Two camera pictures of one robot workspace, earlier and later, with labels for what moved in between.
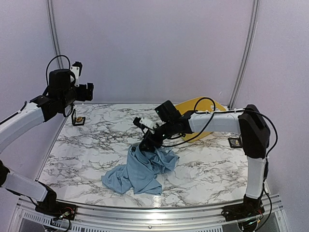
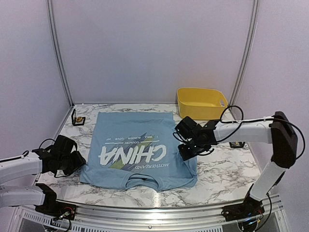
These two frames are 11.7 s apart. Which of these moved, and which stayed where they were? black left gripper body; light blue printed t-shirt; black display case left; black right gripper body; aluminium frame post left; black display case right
Moved: black left gripper body; light blue printed t-shirt; black right gripper body
Stayed: aluminium frame post left; black display case left; black display case right
